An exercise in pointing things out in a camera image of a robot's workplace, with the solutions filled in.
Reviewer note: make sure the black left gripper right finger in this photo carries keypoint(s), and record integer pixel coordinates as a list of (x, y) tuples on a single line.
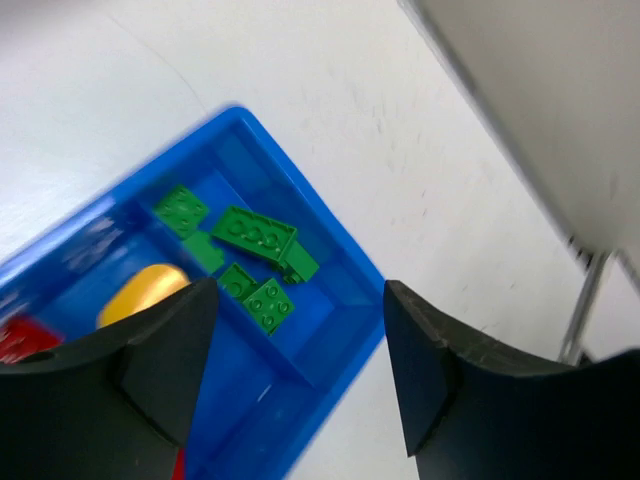
[(473, 407)]

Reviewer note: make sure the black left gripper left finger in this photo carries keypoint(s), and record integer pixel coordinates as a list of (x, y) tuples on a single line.
[(115, 404)]

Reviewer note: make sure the red flower brick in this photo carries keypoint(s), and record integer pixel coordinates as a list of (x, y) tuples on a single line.
[(22, 336)]

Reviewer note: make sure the yellow oval brick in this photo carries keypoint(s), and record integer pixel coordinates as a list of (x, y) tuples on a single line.
[(146, 288)]

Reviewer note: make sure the green red sloped brick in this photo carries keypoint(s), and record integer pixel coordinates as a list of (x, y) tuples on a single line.
[(267, 239)]

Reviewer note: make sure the red green long brick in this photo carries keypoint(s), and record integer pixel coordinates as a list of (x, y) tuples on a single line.
[(237, 282)]

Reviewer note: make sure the green number three brick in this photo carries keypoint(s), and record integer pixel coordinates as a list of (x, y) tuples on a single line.
[(268, 305)]

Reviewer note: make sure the small green brick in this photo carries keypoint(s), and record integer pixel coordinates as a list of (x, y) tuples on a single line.
[(181, 211)]

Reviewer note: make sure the blue divided plastic bin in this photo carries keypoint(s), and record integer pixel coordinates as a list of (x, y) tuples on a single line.
[(262, 397)]

